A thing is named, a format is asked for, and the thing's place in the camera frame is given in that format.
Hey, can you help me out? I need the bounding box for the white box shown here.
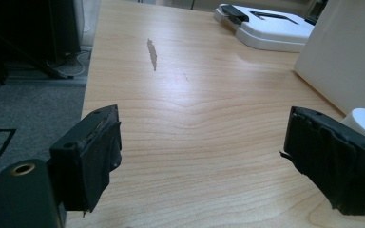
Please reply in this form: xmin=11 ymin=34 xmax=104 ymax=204
xmin=294 ymin=0 xmax=365 ymax=116

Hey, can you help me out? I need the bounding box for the black clip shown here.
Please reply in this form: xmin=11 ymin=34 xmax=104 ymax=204
xmin=221 ymin=4 xmax=250 ymax=26

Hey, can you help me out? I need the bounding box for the white cable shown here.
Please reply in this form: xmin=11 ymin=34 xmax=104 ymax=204
xmin=46 ymin=50 xmax=91 ymax=79

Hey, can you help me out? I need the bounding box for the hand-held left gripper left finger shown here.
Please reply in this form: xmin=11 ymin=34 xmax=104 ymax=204
xmin=48 ymin=104 xmax=123 ymax=219

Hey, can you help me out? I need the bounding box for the black cabinet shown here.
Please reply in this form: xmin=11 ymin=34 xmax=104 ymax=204
xmin=0 ymin=0 xmax=86 ymax=85

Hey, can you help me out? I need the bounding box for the white flat device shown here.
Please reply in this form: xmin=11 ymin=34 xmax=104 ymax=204
xmin=213 ymin=3 xmax=316 ymax=53

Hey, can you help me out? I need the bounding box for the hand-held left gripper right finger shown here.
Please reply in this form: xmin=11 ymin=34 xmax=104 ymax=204
xmin=279 ymin=105 xmax=365 ymax=217

